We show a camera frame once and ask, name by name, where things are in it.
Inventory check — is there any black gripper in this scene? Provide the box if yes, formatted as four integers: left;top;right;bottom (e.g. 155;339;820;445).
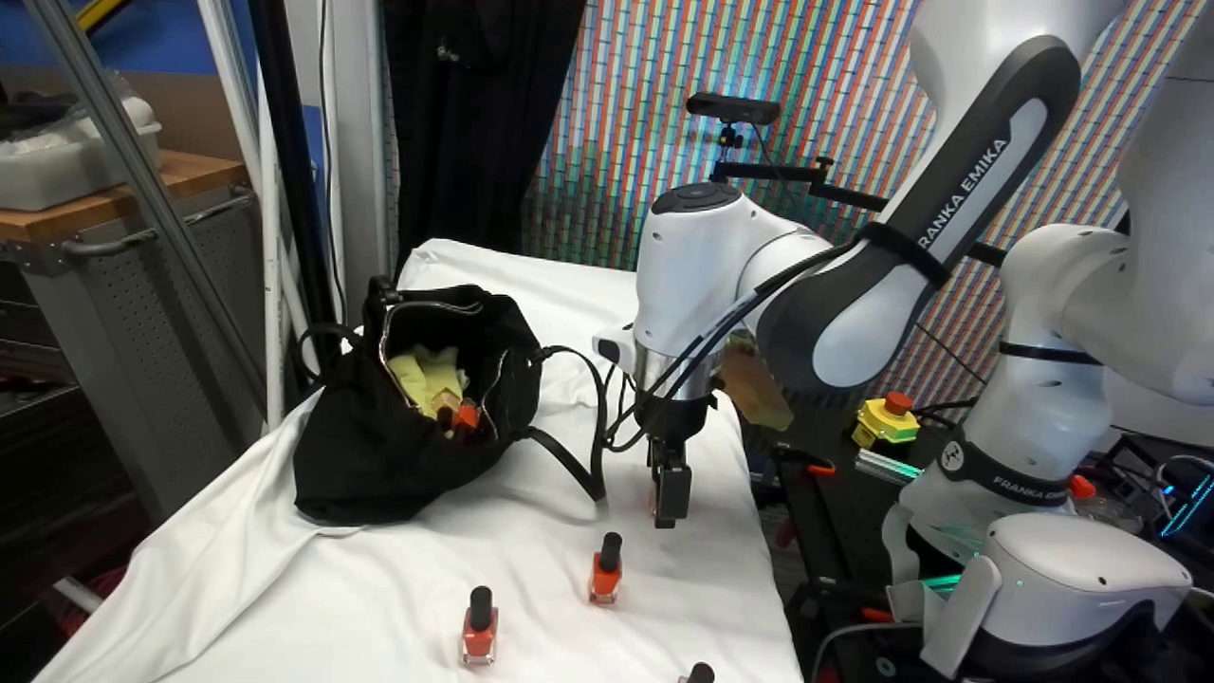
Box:
637;392;721;531

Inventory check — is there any yellow emergency stop button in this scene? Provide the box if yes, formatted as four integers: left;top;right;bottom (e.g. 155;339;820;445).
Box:
852;392;925;453

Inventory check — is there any yellow cloth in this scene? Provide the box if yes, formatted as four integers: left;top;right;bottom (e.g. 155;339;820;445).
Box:
379;340;477;439

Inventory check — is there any white rounded machine housing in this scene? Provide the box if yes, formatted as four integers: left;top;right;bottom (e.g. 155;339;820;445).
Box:
920;509;1197;681

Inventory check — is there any white tablecloth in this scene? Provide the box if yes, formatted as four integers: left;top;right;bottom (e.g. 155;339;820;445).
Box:
36;237;809;683

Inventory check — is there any black vertical pole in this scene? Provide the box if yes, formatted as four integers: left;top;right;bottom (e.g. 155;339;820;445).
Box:
246;0;343;383

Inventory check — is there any grey cabinet with wooden top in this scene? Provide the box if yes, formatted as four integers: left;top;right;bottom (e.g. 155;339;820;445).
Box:
0;148;271;524

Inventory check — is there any white plastic bin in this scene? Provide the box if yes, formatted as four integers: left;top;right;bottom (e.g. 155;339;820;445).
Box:
0;93;169;218

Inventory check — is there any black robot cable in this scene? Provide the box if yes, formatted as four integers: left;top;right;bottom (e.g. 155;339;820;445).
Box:
594;224;897;464

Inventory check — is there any black handbag with strap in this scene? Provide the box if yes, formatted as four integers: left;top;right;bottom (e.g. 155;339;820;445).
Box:
291;276;610;528

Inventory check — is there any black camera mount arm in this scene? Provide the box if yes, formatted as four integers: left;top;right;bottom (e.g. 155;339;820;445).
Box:
705;117;1024;276

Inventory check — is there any black stereo camera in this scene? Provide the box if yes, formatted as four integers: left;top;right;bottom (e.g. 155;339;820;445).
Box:
682;87;787;130

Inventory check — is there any blue cable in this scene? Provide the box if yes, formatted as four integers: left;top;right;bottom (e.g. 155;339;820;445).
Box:
1159;453;1214;547

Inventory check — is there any aluminium frame post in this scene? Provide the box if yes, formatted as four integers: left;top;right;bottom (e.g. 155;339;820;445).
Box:
21;0;271;394

